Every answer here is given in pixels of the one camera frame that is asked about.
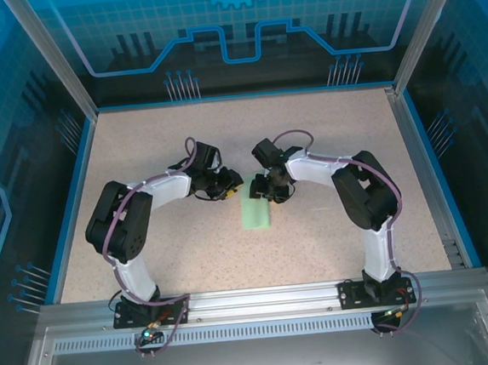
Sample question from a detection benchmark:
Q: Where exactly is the aluminium side rail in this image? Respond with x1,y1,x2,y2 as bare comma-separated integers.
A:
382,81,468,275

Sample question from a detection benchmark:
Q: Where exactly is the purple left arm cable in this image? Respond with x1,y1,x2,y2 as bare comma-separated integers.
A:
93,135,220,362

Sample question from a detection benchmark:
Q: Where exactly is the aluminium frame post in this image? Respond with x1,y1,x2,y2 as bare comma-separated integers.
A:
383,0,479,96
2,0,100,127

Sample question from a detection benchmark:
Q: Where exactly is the aluminium mounting rail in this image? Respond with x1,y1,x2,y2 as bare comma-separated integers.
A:
36,266,488,334

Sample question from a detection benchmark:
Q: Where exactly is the slotted aluminium strip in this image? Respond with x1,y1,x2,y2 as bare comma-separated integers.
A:
51,305,474,355

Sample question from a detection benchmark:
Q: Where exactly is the light green paper sheet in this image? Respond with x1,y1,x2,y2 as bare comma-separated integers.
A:
235,169,274,233

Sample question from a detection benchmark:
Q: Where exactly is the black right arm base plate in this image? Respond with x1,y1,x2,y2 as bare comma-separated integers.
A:
336,274,415,311

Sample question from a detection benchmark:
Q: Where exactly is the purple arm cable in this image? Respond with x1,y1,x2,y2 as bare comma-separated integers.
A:
272,119,428,345
93,135,220,362

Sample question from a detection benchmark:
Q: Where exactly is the green-lit cable connector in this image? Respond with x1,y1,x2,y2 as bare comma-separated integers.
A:
381,304,411,322
137,324,164,345

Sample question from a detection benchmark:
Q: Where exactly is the blue printed side panel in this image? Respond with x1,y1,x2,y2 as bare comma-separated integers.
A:
397,0,488,365
0,0,116,365

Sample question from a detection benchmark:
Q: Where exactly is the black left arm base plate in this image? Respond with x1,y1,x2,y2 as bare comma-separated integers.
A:
111,294,193,331

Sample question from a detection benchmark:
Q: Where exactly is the blue printed gear panel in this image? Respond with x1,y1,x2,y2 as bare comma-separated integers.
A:
25,0,458,115

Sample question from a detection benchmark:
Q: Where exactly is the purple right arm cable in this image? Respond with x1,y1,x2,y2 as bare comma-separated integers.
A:
272,119,428,345

